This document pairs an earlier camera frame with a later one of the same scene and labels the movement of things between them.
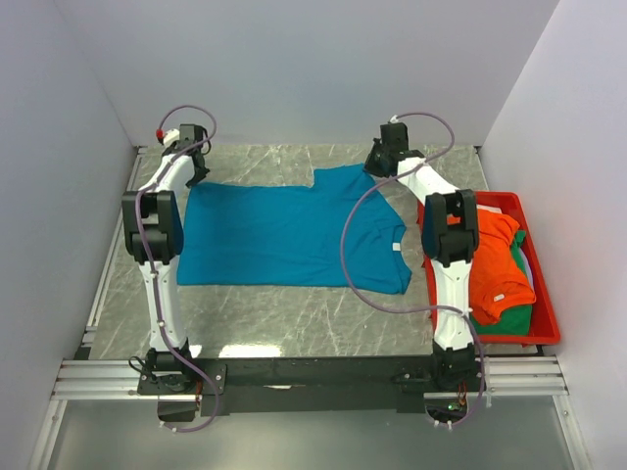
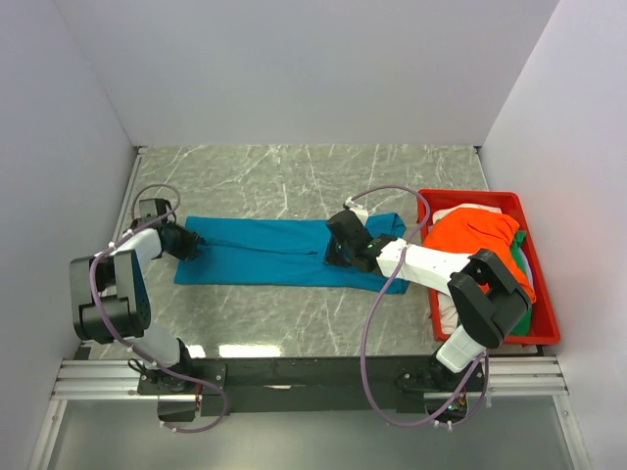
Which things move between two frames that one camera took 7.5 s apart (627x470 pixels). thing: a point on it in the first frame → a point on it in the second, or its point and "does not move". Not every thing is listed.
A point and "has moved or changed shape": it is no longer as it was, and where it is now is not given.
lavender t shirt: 528,267 does not move
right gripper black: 369,164 → 330,258
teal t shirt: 272,235 has moved or changed shape
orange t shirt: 500,280 does not move
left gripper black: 200,176 → 191,240
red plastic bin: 545,325 does not move
